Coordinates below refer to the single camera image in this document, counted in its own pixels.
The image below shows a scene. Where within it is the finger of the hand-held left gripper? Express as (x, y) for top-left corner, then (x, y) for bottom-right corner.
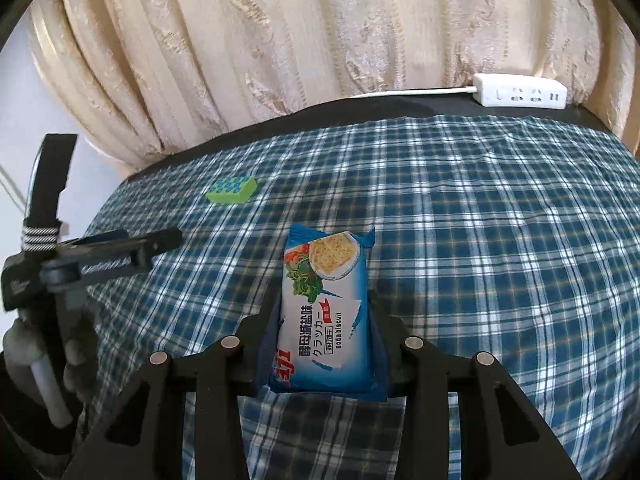
(75, 231), (133, 250)
(75, 229), (183, 281)

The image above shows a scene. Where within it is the thin white wall cable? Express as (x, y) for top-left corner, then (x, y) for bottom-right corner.
(0, 165), (26, 211)

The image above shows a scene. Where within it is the white power strip cable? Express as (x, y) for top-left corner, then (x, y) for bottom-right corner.
(350, 86), (478, 98)

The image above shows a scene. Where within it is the green toy piece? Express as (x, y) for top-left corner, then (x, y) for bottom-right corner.
(205, 176), (259, 206)

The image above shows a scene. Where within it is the white power strip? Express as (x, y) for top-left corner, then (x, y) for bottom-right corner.
(472, 73), (568, 108)

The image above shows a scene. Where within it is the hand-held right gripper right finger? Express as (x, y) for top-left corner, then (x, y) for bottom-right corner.
(367, 290), (583, 480)

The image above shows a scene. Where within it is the blue plaid tablecloth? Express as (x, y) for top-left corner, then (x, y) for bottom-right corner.
(75, 114), (640, 480)

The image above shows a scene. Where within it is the beige patterned curtain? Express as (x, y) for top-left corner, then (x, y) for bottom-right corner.
(27, 0), (640, 181)

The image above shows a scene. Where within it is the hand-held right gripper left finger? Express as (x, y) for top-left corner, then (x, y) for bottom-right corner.
(62, 297), (283, 480)

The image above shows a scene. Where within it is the person's left hand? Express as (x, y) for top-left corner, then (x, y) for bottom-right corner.
(4, 317), (98, 403)

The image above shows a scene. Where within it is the blue cracker packet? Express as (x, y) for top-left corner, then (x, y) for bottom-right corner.
(267, 223), (388, 401)

